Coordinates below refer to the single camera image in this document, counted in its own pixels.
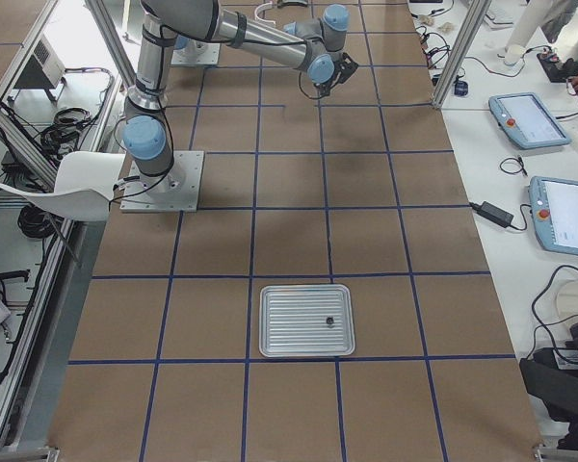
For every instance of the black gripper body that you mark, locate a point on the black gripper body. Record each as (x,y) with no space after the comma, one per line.
(330,78)

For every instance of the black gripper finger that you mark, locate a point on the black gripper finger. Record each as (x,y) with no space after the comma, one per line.
(324,89)

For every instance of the ribbed metal tray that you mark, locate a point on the ribbed metal tray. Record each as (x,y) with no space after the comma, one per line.
(292,321)

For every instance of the green curved brake shoe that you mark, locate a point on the green curved brake shoe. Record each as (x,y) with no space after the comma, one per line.
(291,3)

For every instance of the white curved plastic part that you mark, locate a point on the white curved plastic part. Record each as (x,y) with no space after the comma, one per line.
(260,14)

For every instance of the white paper cup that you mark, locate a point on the white paper cup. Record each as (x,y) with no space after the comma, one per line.
(513,54)

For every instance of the blue teach pendant far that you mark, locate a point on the blue teach pendant far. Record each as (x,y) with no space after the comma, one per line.
(526,121)

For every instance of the blue teach pendant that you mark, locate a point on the blue teach pendant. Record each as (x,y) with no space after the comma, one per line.
(526,121)
(554,204)

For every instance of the black power adapter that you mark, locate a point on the black power adapter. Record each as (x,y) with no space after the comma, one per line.
(492,213)

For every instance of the white chair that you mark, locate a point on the white chair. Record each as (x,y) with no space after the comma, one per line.
(83,186)

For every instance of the blue teach pendant near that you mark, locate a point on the blue teach pendant near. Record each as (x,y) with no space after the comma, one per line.
(554,204)

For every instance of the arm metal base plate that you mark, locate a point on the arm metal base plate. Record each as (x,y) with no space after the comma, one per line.
(178,191)
(196,54)

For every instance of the aluminium frame post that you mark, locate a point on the aluminium frame post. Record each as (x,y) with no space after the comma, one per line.
(468,31)

